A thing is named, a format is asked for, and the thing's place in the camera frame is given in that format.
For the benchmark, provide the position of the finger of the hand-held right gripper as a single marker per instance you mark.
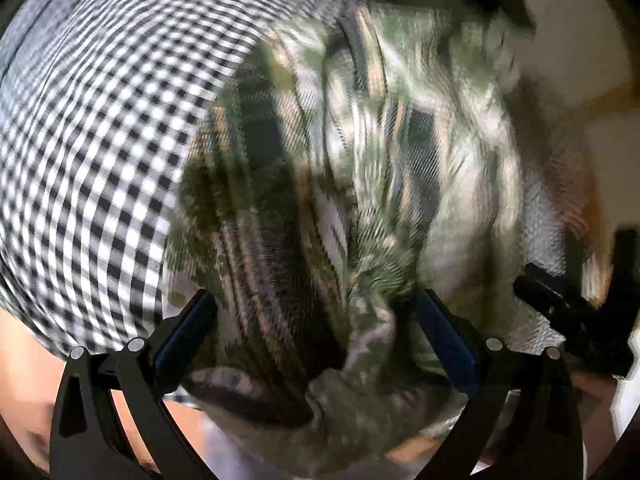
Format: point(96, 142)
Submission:
point(542, 294)

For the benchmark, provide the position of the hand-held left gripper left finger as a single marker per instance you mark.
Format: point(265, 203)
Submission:
point(185, 332)

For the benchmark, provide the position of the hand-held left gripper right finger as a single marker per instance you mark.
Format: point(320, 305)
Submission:
point(450, 342)

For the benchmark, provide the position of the green plaid shirt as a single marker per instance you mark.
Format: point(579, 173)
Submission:
point(350, 185)

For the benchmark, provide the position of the black white checkered bed sheet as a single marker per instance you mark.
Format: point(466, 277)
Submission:
point(100, 160)

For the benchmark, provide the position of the wooden bunk bed frame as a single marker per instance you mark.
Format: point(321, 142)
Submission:
point(615, 102)

